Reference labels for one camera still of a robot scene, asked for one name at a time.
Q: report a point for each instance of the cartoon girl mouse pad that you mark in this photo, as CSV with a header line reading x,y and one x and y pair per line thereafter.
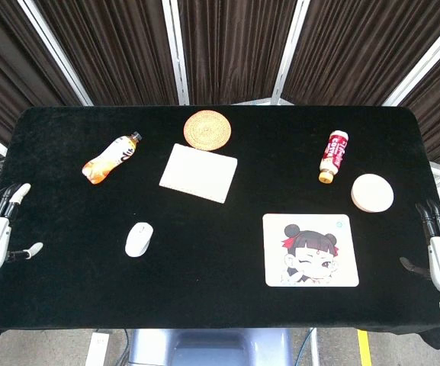
x,y
311,251

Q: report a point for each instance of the orange drink bottle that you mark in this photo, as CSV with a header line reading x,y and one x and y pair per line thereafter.
x,y
109,160

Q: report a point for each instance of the white spiral notebook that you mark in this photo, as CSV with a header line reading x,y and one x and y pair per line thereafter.
x,y
198,174

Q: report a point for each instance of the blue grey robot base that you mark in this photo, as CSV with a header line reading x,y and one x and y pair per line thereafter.
x,y
212,348

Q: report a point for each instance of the white power strip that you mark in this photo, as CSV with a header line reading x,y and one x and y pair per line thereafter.
x,y
97,348

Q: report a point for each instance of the round cream box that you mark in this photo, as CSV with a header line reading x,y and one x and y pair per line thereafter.
x,y
372,192

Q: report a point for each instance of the white frame post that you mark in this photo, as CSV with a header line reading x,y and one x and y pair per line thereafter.
x,y
290,49
177,57
421,65
53,49

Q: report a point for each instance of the red label drink bottle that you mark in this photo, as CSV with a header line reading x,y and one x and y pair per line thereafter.
x,y
333,156

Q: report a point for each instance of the white computer mouse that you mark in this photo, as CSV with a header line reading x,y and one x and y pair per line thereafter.
x,y
139,239

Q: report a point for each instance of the black velvet tablecloth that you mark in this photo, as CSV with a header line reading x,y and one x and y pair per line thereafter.
x,y
204,282

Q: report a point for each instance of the round woven coaster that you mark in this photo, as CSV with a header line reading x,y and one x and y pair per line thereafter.
x,y
207,129

